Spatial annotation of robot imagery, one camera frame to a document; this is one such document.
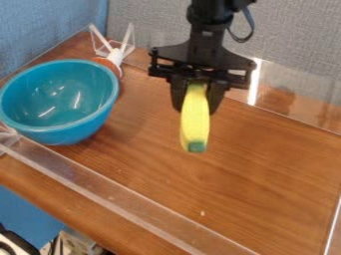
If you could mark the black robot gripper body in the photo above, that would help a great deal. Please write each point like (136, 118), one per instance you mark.
(210, 64)

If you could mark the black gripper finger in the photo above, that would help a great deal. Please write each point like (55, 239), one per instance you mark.
(214, 95)
(178, 85)

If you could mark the yellow green toy corn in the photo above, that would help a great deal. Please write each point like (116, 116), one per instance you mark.
(194, 122)

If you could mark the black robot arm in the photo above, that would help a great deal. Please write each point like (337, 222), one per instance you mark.
(214, 17)

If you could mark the orange white toy object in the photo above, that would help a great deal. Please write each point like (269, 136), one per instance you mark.
(111, 60)

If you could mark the blue bowl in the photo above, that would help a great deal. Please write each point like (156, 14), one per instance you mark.
(57, 102)

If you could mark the clear acrylic back barrier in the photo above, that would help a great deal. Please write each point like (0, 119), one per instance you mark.
(291, 94)

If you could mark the clear acrylic barrier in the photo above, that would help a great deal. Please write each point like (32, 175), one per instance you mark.
(174, 228)
(291, 94)

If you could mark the clear acrylic front barrier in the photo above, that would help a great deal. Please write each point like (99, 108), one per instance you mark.
(174, 228)

